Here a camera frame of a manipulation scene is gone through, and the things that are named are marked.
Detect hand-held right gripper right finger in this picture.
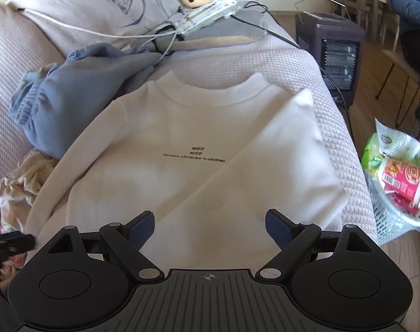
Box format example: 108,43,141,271
256,208,377,281

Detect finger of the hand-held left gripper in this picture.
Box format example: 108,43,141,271
0,233,36,272

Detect light blue sweatpants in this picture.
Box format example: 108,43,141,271
8,42,162,160

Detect green printed plastic bag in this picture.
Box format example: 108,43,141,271
361,118,420,222

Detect chair with thin metal legs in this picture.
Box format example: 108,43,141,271
376,50,420,128

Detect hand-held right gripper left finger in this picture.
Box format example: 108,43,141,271
45,210,164,281

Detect printed sofa back cushion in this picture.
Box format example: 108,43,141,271
6,0,183,47

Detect white plastic waste basket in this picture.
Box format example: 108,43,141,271
367,166,420,246

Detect cream garment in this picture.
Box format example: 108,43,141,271
0,150,60,222

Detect white power strip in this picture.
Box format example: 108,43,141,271
175,0,247,35

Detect black power cable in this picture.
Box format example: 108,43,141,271
231,2,352,111

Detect pink instant noodle cup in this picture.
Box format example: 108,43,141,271
376,157,420,208

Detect pale teal garment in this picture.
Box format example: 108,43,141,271
19,63,56,92

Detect white sweatshirt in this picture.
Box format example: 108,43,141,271
25,70,347,277

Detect white cable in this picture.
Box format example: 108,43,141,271
21,7,183,56

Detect dark purple electric heater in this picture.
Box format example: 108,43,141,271
296,13,365,106

